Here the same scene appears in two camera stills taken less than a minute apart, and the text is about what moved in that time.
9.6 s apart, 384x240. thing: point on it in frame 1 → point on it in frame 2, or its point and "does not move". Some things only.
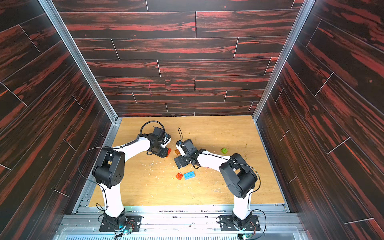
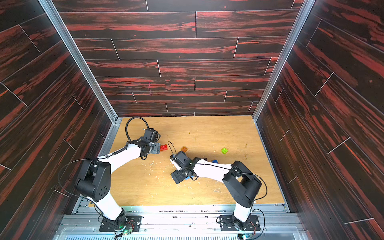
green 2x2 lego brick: [224, 150] does not move
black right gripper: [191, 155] → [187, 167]
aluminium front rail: [183, 222] does not move
